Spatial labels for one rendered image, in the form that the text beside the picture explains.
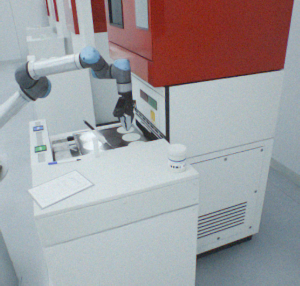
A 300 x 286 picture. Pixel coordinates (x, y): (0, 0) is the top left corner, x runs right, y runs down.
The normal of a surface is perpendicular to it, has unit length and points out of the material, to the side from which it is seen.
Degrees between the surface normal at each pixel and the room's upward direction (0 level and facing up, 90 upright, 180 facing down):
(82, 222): 90
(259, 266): 0
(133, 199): 90
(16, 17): 90
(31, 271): 0
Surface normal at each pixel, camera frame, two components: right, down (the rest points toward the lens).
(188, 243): 0.36, 0.39
